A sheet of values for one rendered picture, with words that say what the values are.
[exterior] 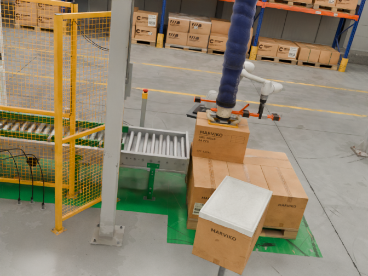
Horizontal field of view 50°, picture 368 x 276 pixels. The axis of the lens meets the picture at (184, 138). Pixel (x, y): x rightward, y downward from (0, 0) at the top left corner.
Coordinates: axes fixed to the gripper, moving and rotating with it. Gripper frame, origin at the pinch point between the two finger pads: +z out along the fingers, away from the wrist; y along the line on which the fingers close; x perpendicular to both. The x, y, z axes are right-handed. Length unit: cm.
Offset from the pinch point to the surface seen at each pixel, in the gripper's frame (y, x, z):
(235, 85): 10, -36, -35
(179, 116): -220, -85, 108
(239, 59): 13, -38, -63
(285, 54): -723, 211, 82
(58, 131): 112, -196, -3
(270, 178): 48, 16, 53
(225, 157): 22, -33, 49
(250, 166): 26, -3, 53
